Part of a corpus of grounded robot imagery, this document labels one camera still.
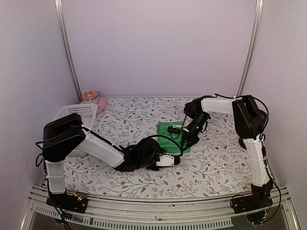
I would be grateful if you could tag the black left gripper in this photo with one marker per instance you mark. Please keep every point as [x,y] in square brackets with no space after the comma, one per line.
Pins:
[161,151]

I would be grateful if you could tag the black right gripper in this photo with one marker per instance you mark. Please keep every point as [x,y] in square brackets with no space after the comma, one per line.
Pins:
[192,139]

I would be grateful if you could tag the green microfiber towel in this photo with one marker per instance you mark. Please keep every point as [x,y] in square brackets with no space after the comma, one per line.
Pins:
[166,144]

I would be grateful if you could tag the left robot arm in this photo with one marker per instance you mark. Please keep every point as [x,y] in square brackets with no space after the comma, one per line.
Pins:
[100,148]

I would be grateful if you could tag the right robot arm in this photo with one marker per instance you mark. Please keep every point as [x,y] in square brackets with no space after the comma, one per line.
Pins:
[250,123]

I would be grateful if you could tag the dark brown cylinder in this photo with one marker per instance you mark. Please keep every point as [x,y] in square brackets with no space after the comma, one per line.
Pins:
[242,144]

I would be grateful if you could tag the floral patterned table mat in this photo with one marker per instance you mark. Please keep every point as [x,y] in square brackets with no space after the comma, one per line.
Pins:
[215,166]

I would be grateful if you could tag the pink plate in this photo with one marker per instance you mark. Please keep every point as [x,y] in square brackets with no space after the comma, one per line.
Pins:
[99,101]

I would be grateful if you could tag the white plastic basket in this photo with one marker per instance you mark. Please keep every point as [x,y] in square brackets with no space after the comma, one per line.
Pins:
[64,135]

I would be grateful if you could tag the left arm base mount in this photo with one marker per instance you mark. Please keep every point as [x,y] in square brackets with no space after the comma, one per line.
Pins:
[76,202]

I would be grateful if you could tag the aluminium front rail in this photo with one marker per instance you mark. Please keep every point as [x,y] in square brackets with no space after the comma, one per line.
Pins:
[209,213]

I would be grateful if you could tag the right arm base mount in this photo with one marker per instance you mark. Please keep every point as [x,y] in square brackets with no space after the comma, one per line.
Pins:
[255,201]

